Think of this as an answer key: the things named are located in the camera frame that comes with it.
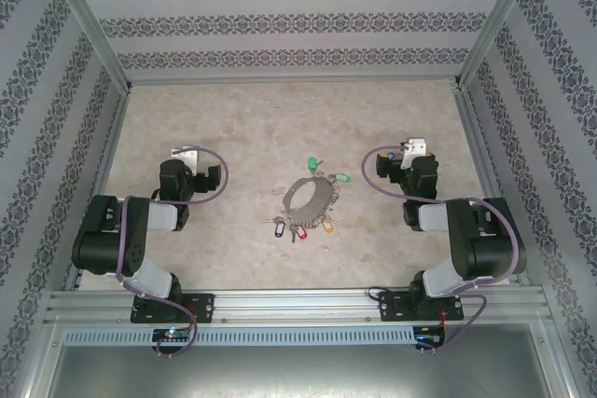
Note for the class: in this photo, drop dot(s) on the green plastic key tag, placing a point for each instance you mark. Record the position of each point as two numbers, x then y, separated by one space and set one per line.
342 178
312 164

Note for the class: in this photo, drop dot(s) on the large grey metal keyring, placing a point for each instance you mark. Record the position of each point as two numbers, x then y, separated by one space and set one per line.
322 197

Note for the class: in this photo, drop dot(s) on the silver key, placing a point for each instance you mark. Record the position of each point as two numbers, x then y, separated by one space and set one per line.
273 219
293 234

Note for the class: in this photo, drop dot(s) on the yellow plastic key tag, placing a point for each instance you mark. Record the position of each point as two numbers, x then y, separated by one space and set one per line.
328 227

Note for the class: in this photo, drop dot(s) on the black plastic key tag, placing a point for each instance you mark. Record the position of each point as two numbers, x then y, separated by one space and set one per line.
280 230

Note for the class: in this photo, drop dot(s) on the red plastic key tag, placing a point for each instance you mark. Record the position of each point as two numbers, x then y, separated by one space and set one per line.
301 232

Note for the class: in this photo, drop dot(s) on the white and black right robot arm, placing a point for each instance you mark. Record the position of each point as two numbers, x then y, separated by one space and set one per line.
434 218

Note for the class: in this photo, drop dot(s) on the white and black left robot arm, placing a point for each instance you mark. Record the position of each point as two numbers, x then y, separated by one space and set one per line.
158 216

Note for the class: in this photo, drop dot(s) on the small controller circuit board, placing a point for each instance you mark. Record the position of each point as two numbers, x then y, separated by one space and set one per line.
172 335
426 336

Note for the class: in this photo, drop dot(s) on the grey sheet metal panel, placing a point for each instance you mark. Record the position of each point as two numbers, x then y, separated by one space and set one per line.
298 374

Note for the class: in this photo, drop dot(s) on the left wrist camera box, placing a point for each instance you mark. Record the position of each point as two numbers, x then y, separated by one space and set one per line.
184 153

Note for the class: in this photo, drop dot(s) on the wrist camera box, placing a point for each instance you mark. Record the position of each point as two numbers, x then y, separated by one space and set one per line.
184 153
415 146

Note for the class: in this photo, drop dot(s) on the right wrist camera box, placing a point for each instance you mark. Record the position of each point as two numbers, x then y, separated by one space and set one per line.
415 146

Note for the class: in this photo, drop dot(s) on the aluminium frame rail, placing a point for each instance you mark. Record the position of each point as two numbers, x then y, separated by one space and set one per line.
99 183
480 160
294 80
555 360
39 360

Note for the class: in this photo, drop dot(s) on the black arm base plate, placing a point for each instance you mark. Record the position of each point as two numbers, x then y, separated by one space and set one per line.
205 307
389 307

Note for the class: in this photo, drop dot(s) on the wide aluminium base rail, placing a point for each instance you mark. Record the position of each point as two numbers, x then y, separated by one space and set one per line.
298 307

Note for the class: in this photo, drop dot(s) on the aluminium frame post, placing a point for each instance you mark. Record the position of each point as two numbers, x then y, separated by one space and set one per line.
499 20
91 20

